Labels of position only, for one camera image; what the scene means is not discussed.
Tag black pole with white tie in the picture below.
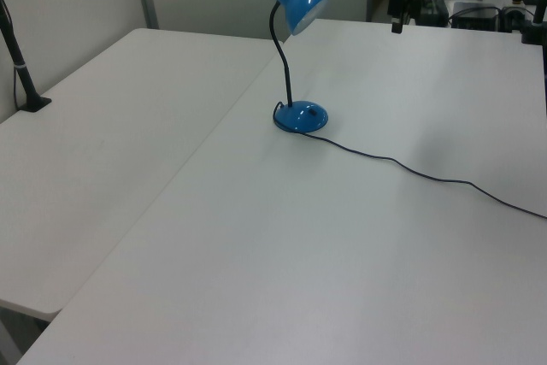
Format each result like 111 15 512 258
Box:
0 0 53 115

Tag black lamp power cord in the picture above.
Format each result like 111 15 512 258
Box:
273 101 547 220

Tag black electronics box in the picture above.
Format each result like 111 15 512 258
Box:
447 4 502 32

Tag black clamped pole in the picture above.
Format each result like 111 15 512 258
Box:
518 0 547 46

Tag blue gooseneck desk lamp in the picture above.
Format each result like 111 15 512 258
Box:
268 0 331 134

